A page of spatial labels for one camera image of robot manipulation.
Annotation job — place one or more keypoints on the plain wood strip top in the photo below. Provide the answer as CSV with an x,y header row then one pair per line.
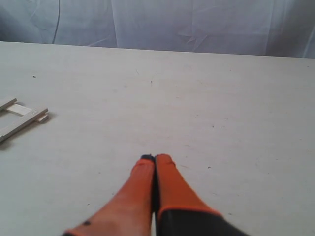
x,y
22,110

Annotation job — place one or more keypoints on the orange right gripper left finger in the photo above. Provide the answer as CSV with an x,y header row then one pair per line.
x,y
129,212

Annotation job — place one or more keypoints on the white backdrop cloth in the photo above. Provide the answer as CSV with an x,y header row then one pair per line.
x,y
284,28

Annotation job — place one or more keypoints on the wood strip holes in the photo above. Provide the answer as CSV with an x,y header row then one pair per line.
x,y
21,123
7,102

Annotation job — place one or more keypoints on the wood strip holes bottom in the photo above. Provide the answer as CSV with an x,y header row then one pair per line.
x,y
7,102

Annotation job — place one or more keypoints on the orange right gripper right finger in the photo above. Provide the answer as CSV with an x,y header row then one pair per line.
x,y
181,212

